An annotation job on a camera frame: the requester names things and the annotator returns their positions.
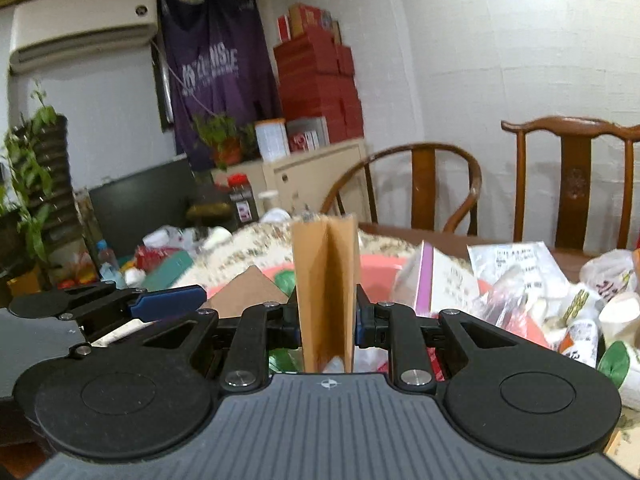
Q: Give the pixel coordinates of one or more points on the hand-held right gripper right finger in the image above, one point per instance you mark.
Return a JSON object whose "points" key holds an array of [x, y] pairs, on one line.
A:
{"points": [[364, 325]]}

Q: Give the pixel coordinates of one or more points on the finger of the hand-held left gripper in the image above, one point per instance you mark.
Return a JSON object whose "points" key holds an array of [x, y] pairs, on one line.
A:
{"points": [[170, 300]]}

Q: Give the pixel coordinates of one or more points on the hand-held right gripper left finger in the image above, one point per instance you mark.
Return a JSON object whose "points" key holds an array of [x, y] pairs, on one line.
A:
{"points": [[292, 330]]}

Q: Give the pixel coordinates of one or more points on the brown paper card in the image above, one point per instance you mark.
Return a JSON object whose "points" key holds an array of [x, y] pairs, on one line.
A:
{"points": [[320, 285]]}

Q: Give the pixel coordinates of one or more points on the wooden desktop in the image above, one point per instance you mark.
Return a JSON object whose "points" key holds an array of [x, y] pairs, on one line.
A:
{"points": [[445, 241]]}

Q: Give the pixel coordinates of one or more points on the green box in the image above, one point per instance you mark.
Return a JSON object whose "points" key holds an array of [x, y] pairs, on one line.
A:
{"points": [[175, 267]]}

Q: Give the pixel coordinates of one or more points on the pink plastic basin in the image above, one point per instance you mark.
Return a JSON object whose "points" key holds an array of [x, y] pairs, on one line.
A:
{"points": [[380, 270]]}

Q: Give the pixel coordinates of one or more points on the brown cardboard piece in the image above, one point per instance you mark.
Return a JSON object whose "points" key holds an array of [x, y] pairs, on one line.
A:
{"points": [[250, 290]]}

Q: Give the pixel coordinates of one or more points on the clear plastic bottle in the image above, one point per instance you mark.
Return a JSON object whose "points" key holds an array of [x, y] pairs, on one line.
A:
{"points": [[107, 260]]}

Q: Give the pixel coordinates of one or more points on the white box with purple edge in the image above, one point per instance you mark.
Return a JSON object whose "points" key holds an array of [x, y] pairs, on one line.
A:
{"points": [[440, 280]]}

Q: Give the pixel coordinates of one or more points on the floral tablecloth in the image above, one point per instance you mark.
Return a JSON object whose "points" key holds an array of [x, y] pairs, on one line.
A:
{"points": [[260, 245]]}

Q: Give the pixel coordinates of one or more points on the dark screen panel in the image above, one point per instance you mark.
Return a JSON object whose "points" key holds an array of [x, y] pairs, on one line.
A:
{"points": [[140, 205]]}

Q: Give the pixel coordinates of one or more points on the dark jar with red lid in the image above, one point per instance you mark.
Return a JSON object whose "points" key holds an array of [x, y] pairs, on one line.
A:
{"points": [[242, 200]]}

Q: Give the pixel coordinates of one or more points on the beige cabinet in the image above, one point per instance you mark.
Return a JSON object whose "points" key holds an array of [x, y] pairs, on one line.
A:
{"points": [[310, 175]]}

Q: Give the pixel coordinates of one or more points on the leafy plant on ribbed stand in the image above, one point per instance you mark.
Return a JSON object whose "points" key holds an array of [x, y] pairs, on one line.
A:
{"points": [[40, 180]]}

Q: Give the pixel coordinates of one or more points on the white printed plastic packet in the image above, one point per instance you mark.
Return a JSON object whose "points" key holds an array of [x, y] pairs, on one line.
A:
{"points": [[515, 257]]}

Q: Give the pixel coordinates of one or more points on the small potted plant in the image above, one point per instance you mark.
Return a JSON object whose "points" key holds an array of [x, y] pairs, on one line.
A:
{"points": [[225, 135]]}

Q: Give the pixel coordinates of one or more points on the round-back wooden chair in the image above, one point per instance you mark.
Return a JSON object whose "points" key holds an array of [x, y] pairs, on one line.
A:
{"points": [[425, 149]]}

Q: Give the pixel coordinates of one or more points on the white canister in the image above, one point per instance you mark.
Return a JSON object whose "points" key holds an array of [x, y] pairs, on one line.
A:
{"points": [[272, 140]]}

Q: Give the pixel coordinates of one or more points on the white box with red print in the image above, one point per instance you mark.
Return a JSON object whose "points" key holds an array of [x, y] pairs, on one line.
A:
{"points": [[307, 137]]}

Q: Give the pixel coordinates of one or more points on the white packet with orange print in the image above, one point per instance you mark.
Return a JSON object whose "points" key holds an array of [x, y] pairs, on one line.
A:
{"points": [[580, 330]]}

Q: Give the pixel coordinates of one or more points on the stack of red boxes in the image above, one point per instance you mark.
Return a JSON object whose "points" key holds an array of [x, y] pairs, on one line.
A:
{"points": [[310, 85]]}

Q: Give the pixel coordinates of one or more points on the white plastic bag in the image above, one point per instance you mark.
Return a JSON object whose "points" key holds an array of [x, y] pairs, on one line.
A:
{"points": [[607, 270]]}

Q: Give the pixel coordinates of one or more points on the white cup with green print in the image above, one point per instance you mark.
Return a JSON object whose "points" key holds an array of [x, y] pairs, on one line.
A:
{"points": [[622, 365]]}

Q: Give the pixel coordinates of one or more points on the straight-back wooden chair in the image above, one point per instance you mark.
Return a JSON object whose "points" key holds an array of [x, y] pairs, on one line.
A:
{"points": [[575, 170]]}

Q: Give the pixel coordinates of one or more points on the white air conditioner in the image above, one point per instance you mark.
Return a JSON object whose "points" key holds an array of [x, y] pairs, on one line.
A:
{"points": [[80, 25]]}

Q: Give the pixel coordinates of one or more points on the purple wall banner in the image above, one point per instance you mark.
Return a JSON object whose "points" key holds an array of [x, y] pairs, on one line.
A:
{"points": [[215, 60]]}

